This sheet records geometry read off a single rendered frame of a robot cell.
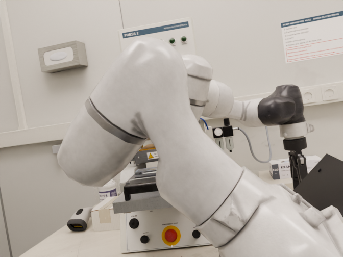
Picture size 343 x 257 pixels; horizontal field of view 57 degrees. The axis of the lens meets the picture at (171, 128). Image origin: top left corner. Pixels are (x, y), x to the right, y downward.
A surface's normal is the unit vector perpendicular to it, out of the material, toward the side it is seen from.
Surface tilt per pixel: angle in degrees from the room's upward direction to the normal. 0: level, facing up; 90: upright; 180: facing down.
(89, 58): 90
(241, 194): 48
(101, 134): 103
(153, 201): 90
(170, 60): 75
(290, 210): 24
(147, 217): 65
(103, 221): 90
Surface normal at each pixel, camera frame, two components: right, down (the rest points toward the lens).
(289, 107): 0.48, -0.04
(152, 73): -0.01, 0.09
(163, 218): -0.15, -0.36
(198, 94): 0.51, 0.32
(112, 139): 0.16, 0.37
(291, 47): -0.24, 0.09
